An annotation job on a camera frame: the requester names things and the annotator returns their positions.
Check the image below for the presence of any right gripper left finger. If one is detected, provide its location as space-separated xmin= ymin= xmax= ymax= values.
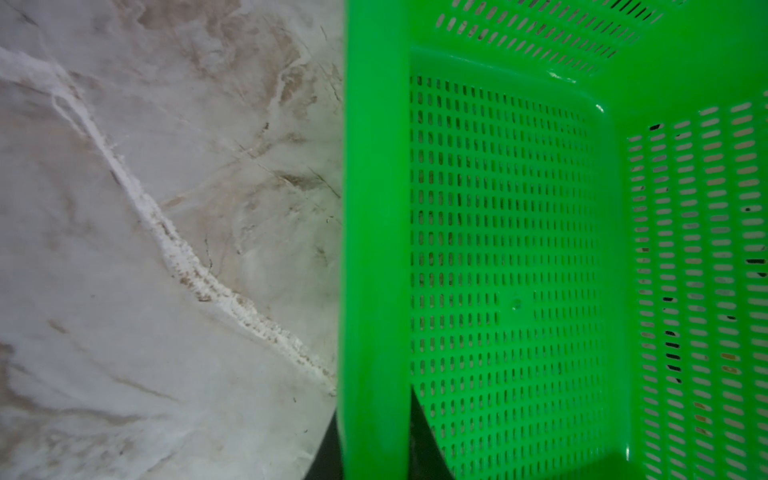
xmin=304 ymin=413 xmax=344 ymax=480

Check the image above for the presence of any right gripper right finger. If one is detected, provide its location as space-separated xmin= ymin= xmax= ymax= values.
xmin=409 ymin=389 xmax=454 ymax=480

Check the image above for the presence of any green plastic basket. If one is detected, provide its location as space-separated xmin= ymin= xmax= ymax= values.
xmin=337 ymin=1 xmax=767 ymax=479

